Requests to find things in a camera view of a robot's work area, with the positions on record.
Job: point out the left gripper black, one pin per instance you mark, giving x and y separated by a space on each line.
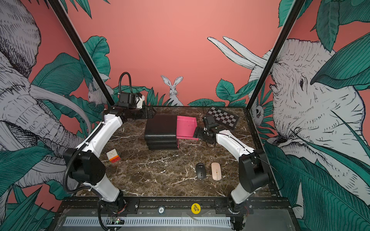
146 115

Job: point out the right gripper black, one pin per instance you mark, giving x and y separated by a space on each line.
200 134

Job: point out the pink drawer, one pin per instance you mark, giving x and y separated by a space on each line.
186 127

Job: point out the black drawer cabinet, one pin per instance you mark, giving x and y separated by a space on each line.
160 132

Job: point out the pink computer mouse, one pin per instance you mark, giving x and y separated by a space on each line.
216 171

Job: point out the black computer mouse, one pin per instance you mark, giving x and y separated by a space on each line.
200 171

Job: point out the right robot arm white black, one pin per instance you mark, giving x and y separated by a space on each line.
254 170

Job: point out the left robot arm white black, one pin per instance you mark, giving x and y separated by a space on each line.
84 169

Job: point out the black white checkerboard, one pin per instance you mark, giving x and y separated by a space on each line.
223 117

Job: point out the colourful puzzle cube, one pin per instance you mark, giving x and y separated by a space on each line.
113 156

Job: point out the yellow round sticker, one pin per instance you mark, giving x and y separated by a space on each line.
196 208

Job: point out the white vent strip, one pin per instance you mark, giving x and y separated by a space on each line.
222 222

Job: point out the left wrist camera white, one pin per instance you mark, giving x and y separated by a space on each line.
139 99

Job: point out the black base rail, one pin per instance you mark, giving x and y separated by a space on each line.
220 205

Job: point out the left black frame post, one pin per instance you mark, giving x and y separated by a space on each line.
76 40

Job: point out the black frame post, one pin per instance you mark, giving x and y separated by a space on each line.
290 20
76 40

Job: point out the right black frame post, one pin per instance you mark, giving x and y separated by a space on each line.
290 20

